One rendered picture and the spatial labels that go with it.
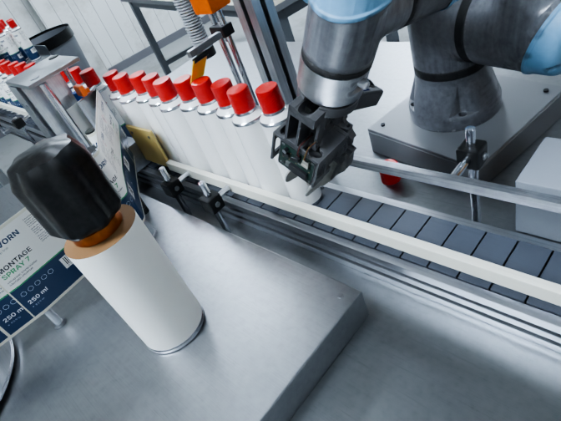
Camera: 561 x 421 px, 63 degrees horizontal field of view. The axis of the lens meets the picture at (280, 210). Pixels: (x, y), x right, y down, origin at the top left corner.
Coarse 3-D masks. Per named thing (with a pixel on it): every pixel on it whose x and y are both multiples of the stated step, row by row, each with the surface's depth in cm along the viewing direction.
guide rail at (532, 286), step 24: (192, 168) 87; (240, 192) 78; (264, 192) 74; (312, 216) 67; (336, 216) 64; (384, 240) 59; (408, 240) 56; (456, 264) 52; (480, 264) 50; (528, 288) 47; (552, 288) 45
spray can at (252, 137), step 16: (240, 96) 64; (240, 112) 66; (256, 112) 66; (240, 128) 67; (256, 128) 66; (256, 144) 68; (256, 160) 70; (272, 160) 70; (256, 176) 74; (272, 176) 72; (272, 192) 74
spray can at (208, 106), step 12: (192, 84) 72; (204, 84) 71; (204, 96) 72; (204, 108) 73; (216, 108) 73; (204, 120) 75; (216, 120) 74; (216, 132) 75; (216, 144) 77; (228, 144) 77; (228, 156) 78; (228, 168) 81; (240, 168) 80; (240, 180) 82
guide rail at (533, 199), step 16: (352, 160) 64; (368, 160) 63; (384, 160) 62; (400, 176) 60; (416, 176) 58; (432, 176) 56; (448, 176) 55; (480, 192) 53; (496, 192) 51; (512, 192) 50; (528, 192) 49; (544, 208) 48; (560, 208) 47
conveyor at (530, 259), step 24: (168, 168) 98; (336, 192) 73; (288, 216) 73; (360, 216) 67; (384, 216) 66; (408, 216) 64; (432, 216) 63; (360, 240) 64; (432, 240) 59; (456, 240) 58; (480, 240) 57; (504, 240) 56; (432, 264) 57; (504, 264) 54; (528, 264) 52; (552, 264) 51; (504, 288) 51; (552, 312) 47
